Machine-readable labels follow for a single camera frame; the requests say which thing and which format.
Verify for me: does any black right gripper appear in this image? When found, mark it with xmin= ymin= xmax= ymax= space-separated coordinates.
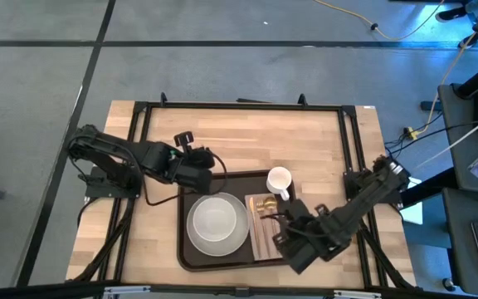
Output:
xmin=259 ymin=199 xmax=323 ymax=249

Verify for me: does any pink cloth napkin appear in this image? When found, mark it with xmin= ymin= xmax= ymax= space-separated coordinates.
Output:
xmin=245 ymin=193 xmax=290 ymax=262

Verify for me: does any gold fork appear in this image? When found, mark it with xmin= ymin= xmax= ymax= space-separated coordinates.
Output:
xmin=256 ymin=199 xmax=271 ymax=257

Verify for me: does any white bowl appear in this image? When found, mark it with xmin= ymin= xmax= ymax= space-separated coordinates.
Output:
xmin=192 ymin=197 xmax=238 ymax=243

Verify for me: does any white mug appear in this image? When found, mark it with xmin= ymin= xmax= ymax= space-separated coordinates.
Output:
xmin=266 ymin=166 xmax=293 ymax=202

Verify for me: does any white ribbed deep plate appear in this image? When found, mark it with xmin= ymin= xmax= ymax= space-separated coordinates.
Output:
xmin=186 ymin=192 xmax=251 ymax=257

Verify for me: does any dark brown tray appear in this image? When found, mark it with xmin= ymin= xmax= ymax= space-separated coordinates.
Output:
xmin=176 ymin=169 xmax=302 ymax=272

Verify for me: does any white floor sheet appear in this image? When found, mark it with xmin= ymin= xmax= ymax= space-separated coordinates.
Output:
xmin=397 ymin=174 xmax=425 ymax=225

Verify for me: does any yellow power plug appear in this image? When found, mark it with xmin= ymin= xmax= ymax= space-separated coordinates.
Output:
xmin=402 ymin=126 xmax=422 ymax=141

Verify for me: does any black side desk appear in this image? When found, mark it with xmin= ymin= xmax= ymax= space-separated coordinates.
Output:
xmin=437 ymin=82 xmax=478 ymax=195
xmin=441 ymin=186 xmax=478 ymax=299

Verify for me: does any black rig beam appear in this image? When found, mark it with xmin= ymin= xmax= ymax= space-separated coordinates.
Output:
xmin=0 ymin=281 xmax=478 ymax=299

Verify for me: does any person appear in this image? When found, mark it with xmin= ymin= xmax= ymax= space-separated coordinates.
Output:
xmin=435 ymin=6 xmax=478 ymax=49

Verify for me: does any black aluminium table frame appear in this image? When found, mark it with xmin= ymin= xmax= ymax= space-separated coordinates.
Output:
xmin=67 ymin=91 xmax=417 ymax=292

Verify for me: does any white cable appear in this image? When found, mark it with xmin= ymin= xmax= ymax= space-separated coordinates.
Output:
xmin=415 ymin=107 xmax=478 ymax=169

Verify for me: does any yellow floor cable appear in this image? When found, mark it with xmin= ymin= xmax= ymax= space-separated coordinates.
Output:
xmin=313 ymin=0 xmax=446 ymax=42

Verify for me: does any yellow hanging cable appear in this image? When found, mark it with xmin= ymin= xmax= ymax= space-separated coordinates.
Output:
xmin=423 ymin=2 xmax=478 ymax=130

